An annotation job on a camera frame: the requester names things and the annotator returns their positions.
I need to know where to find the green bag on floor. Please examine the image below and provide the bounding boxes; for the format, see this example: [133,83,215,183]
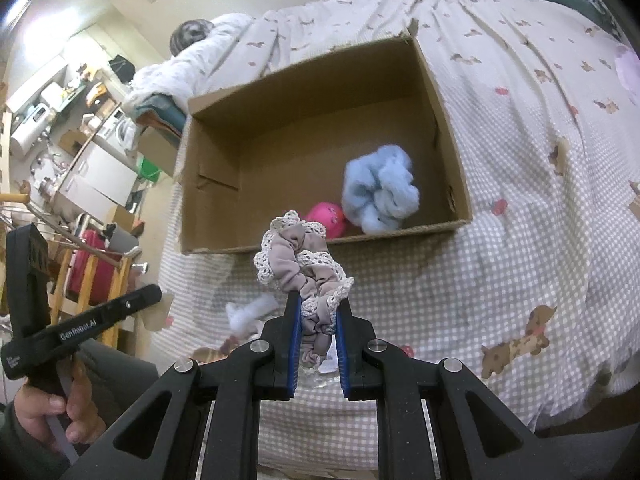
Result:
[137,155,162,183]

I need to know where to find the grey knitted hat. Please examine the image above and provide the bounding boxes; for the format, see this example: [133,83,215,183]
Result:
[169,20,214,56]

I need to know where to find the pink rubber duck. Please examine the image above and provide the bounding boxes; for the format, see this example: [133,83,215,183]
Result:
[305,202,348,240]

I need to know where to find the brown cardboard box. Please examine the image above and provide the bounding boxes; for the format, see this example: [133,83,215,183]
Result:
[180,35,473,252]

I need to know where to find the person's left hand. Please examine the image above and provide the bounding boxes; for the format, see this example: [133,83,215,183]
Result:
[14,358,106,452]

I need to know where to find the white washing machine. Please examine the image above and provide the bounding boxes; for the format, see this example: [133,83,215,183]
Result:
[94,106,138,159]

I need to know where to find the light blue fluffy scrunchie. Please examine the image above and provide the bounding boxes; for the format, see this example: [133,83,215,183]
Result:
[342,144,420,235]

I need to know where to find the dog-print checked bedspread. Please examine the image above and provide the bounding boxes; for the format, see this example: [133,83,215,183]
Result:
[121,0,640,476]

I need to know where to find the pink crumpled cloth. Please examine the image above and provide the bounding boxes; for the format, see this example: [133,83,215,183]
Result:
[615,44,640,102]

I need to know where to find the beige lace-trimmed scrunchie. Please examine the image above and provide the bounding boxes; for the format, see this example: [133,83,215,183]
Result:
[254,210,355,368]

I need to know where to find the wooden chair with red cushion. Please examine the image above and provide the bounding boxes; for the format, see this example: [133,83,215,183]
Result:
[0,192,151,351]

